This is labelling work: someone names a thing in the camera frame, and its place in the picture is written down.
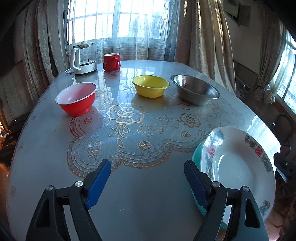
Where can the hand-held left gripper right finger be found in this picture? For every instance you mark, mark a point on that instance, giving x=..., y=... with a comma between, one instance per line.
x=197, y=185

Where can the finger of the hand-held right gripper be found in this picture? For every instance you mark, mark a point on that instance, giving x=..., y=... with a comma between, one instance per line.
x=283, y=166

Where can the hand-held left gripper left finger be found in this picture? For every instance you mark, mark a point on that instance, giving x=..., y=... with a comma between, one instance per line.
x=98, y=185

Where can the teal plastic plate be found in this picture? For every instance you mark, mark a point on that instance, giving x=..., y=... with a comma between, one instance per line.
x=196, y=157

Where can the large white red-print plate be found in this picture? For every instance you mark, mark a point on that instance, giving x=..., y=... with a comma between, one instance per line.
x=233, y=166

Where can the red plastic bowl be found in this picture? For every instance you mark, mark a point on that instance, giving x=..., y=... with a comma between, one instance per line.
x=76, y=99

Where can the stainless steel bowl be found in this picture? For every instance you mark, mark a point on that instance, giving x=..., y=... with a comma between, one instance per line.
x=196, y=90

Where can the yellow bowl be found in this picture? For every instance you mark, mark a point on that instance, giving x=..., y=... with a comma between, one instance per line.
x=150, y=87

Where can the dark chair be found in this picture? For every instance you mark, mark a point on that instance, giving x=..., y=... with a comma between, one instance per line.
x=281, y=127

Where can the floral lace tablecloth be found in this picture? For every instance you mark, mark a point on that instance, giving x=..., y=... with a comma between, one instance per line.
x=143, y=185

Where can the side window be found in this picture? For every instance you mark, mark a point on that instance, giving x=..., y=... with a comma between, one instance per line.
x=288, y=76

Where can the tied beige curtain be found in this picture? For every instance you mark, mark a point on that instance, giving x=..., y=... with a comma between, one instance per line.
x=266, y=69

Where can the black low stand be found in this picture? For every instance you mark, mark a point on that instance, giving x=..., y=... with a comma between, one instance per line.
x=16, y=124

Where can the red mug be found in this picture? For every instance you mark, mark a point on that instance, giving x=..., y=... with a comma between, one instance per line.
x=111, y=62

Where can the white electric glass kettle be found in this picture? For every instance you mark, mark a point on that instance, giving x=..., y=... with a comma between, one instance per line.
x=81, y=60

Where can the sheer white curtain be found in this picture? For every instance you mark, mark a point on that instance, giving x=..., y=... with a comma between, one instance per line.
x=129, y=46

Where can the large grid window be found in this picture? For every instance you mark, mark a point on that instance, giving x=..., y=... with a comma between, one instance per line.
x=111, y=18

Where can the framed wall picture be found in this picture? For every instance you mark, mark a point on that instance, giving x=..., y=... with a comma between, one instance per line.
x=239, y=11

